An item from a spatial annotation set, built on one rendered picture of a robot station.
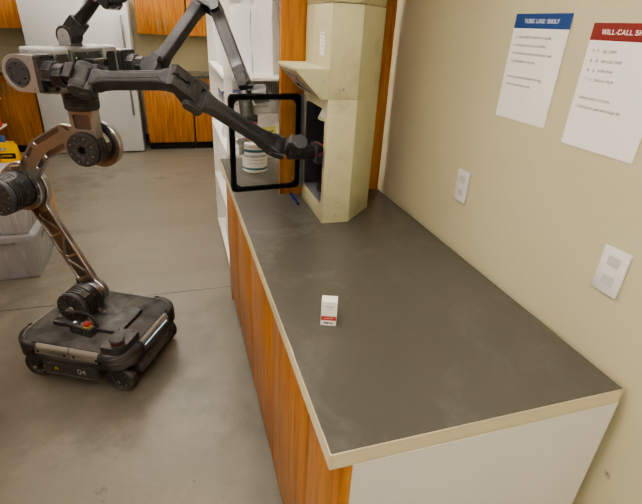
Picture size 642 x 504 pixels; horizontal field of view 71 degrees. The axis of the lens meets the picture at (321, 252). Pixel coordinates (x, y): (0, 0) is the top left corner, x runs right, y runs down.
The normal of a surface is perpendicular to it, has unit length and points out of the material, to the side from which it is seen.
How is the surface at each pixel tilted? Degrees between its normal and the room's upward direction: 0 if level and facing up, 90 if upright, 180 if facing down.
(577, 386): 0
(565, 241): 90
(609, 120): 90
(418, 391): 0
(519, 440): 90
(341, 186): 90
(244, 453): 0
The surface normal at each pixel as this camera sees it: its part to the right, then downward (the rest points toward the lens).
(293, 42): 0.29, 0.44
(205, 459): 0.05, -0.89
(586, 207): -0.96, 0.09
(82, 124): -0.18, 0.43
